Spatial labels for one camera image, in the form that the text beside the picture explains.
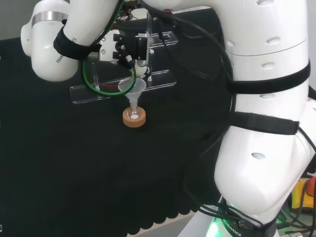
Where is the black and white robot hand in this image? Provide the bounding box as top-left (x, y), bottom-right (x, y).
top-left (98, 29), bottom-right (152, 78)

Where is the clear plastic funnel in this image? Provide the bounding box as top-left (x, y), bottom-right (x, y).
top-left (118, 78), bottom-right (147, 113)

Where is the clear acrylic funnel stand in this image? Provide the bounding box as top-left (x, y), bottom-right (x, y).
top-left (70, 11), bottom-right (178, 106)

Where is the small round-bottom glass flask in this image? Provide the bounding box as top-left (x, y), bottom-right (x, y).
top-left (127, 106), bottom-right (140, 120)

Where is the black bench cloth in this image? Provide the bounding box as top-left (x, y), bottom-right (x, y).
top-left (0, 6), bottom-right (237, 237)

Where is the yellow stop button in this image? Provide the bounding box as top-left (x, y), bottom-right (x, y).
top-left (291, 176), bottom-right (316, 210)

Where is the cork ring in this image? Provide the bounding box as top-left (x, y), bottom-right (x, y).
top-left (122, 107), bottom-right (146, 128)

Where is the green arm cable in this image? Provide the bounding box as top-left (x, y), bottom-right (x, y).
top-left (82, 0), bottom-right (137, 96)

